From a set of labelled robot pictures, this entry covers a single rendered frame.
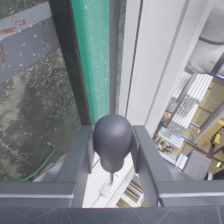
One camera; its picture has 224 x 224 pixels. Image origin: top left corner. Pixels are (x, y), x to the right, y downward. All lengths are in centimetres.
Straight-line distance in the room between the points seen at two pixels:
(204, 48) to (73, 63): 76
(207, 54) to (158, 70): 68
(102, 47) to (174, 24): 8
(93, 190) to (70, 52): 24
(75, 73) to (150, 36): 10
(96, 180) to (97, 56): 23
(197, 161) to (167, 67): 30
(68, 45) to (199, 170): 40
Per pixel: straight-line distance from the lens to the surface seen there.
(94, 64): 17
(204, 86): 479
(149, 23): 20
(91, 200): 31
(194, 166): 45
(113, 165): 17
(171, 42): 20
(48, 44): 18
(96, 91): 19
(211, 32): 86
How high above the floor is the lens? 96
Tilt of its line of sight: 20 degrees down
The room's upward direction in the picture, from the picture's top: 121 degrees clockwise
